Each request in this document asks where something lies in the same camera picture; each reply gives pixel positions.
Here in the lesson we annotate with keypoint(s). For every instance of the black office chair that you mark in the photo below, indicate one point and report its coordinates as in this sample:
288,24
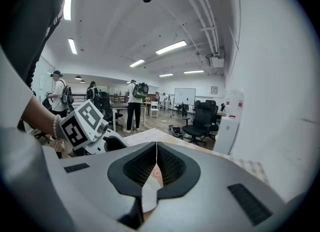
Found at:
107,108
184,108
202,121

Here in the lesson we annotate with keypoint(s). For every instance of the white ceiling pipes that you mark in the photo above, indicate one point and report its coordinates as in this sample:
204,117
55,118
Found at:
207,21

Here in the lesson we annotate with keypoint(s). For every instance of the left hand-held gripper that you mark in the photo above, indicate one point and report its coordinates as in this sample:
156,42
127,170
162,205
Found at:
85,123

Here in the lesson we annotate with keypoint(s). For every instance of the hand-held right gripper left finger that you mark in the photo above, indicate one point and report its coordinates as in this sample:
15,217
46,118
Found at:
130,176

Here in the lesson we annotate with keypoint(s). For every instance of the white water dispenser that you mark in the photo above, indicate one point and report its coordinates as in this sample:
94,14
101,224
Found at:
233,103

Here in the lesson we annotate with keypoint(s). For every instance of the whiteboard on stand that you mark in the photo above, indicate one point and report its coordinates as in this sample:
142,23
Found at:
184,96

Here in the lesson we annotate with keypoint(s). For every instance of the white ceiling box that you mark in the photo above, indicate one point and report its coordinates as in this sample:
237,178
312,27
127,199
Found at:
217,62

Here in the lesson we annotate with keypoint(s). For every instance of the person's dark vest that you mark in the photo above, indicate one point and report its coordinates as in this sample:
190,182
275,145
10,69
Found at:
27,26

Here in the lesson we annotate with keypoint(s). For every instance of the person's white shirt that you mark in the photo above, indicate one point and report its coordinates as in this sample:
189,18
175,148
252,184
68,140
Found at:
12,96

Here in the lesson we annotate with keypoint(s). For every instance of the framed wall picture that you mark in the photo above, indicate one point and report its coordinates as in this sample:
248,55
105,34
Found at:
214,90

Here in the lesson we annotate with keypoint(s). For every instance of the white plate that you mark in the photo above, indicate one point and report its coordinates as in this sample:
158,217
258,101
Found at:
149,196

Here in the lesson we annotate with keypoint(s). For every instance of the dark top desk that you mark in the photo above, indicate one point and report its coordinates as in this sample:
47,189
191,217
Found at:
120,105

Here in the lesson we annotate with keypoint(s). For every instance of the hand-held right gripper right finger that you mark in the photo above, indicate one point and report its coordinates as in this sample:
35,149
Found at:
180,173

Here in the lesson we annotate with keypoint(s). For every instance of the white wooden chair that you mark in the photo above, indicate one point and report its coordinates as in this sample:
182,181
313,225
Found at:
154,108

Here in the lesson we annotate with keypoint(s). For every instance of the checkered tablecloth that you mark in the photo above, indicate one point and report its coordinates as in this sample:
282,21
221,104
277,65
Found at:
255,169

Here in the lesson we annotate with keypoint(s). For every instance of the person's left forearm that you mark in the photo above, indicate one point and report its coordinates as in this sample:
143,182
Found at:
40,116

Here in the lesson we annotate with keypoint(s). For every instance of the green and black backpack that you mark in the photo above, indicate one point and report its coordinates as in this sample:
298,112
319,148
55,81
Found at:
141,89

